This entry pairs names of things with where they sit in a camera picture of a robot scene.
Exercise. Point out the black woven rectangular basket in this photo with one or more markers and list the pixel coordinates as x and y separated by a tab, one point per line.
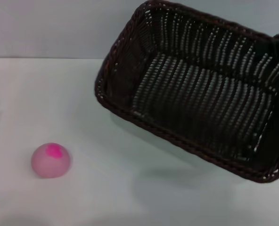
200	99

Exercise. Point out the pink ball with magenta spot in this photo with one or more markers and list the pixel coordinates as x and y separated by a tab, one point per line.
50	164

